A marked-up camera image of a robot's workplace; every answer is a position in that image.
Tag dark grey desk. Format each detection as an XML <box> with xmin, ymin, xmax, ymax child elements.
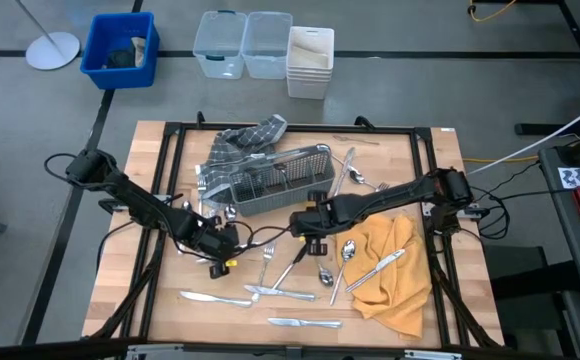
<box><xmin>537</xmin><ymin>127</ymin><xmax>580</xmax><ymax>360</ymax></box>

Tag dark cloth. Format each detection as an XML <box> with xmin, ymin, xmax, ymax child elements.
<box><xmin>103</xmin><ymin>47</ymin><xmax>137</xmax><ymax>70</ymax></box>

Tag short silver spoon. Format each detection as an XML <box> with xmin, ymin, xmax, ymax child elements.
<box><xmin>315</xmin><ymin>257</ymin><xmax>335</xmax><ymax>289</ymax></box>

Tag grey mesh silverware basket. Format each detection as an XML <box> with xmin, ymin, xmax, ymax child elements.
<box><xmin>228</xmin><ymin>144</ymin><xmax>336</xmax><ymax>218</ymax></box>

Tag clear plastic bin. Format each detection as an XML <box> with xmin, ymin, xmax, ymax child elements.
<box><xmin>241</xmin><ymin>10</ymin><xmax>294</xmax><ymax>81</ymax></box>

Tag white round-base floor stand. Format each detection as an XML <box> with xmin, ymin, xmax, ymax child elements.
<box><xmin>13</xmin><ymin>0</ymin><xmax>82</xmax><ymax>72</ymax></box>

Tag white cable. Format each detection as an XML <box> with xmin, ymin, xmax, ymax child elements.
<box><xmin>467</xmin><ymin>93</ymin><xmax>580</xmax><ymax>176</ymax></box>

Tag black cable bundle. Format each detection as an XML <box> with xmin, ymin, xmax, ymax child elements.
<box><xmin>469</xmin><ymin>172</ymin><xmax>512</xmax><ymax>242</ymax></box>

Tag beige folded item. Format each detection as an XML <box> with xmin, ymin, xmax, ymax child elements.
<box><xmin>129</xmin><ymin>35</ymin><xmax>148</xmax><ymax>69</ymax></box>

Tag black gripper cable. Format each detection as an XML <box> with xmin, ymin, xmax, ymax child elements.
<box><xmin>229</xmin><ymin>219</ymin><xmax>294</xmax><ymax>261</ymax></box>

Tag grey checked dish towel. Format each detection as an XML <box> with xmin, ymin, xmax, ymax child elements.
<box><xmin>194</xmin><ymin>113</ymin><xmax>289</xmax><ymax>206</ymax></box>

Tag beige cloth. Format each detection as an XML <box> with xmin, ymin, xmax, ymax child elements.
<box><xmin>289</xmin><ymin>43</ymin><xmax>332</xmax><ymax>70</ymax></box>

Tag long silver spoon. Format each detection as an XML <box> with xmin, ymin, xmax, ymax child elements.
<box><xmin>328</xmin><ymin>239</ymin><xmax>357</xmax><ymax>307</ymax></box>

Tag blue plastic bin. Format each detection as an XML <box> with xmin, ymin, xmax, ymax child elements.
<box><xmin>79</xmin><ymin>11</ymin><xmax>161</xmax><ymax>91</ymax></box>

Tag yellow looped cable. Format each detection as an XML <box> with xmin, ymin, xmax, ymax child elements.
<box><xmin>467</xmin><ymin>0</ymin><xmax>519</xmax><ymax>24</ymax></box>

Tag yellow terry towel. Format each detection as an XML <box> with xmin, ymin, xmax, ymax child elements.
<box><xmin>334</xmin><ymin>213</ymin><xmax>434</xmax><ymax>341</ymax></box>

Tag yellow floor cable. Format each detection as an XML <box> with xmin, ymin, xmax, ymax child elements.
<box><xmin>462</xmin><ymin>155</ymin><xmax>541</xmax><ymax>165</ymax></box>

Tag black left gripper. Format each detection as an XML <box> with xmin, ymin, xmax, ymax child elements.
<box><xmin>188</xmin><ymin>215</ymin><xmax>242</xmax><ymax>280</ymax></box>

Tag silver table knife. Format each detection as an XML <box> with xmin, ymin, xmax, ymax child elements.
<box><xmin>179</xmin><ymin>290</ymin><xmax>254</xmax><ymax>308</ymax></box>
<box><xmin>267</xmin><ymin>317</ymin><xmax>344</xmax><ymax>330</ymax></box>
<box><xmin>344</xmin><ymin>248</ymin><xmax>407</xmax><ymax>294</ymax></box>
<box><xmin>269</xmin><ymin>243</ymin><xmax>309</xmax><ymax>291</ymax></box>
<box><xmin>243</xmin><ymin>284</ymin><xmax>317</xmax><ymax>302</ymax></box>
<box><xmin>330</xmin><ymin>146</ymin><xmax>357</xmax><ymax>197</ymax></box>

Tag white stacked bins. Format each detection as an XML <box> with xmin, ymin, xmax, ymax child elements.
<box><xmin>285</xmin><ymin>25</ymin><xmax>336</xmax><ymax>101</ymax></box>

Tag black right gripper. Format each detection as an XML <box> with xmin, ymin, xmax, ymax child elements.
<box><xmin>289</xmin><ymin>189</ymin><xmax>345</xmax><ymax>257</ymax></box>

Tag clear bin with dark handle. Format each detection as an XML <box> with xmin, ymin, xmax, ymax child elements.
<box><xmin>192</xmin><ymin>9</ymin><xmax>248</xmax><ymax>81</ymax></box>

